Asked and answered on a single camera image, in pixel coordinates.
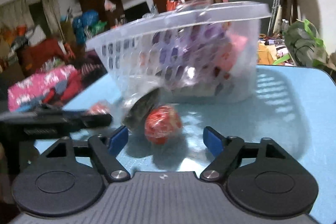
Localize clear bag dark contents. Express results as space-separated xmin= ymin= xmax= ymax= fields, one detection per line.
xmin=110 ymin=88 xmax=161 ymax=134

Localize green plastic bag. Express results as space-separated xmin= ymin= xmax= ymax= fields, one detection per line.
xmin=273 ymin=19 xmax=329 ymax=68

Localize blue plastic bags pile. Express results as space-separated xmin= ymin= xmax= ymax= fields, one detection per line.
xmin=72 ymin=10 xmax=108 ymax=45

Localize yellow floral cloth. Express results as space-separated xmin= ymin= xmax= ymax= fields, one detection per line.
xmin=257 ymin=41 xmax=290 ymax=65

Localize red white hanging bag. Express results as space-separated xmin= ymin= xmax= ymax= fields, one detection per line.
xmin=166 ymin=0 xmax=185 ymax=11

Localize beige curtain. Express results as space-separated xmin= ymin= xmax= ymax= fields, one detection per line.
xmin=41 ymin=0 xmax=64 ymax=39

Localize red ball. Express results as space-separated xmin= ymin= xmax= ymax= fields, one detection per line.
xmin=145 ymin=105 xmax=182 ymax=145

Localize pink floral blanket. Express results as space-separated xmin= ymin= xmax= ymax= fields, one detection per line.
xmin=7 ymin=65 xmax=77 ymax=111

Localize clear plastic basket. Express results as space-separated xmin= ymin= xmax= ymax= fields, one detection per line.
xmin=86 ymin=1 xmax=270 ymax=103

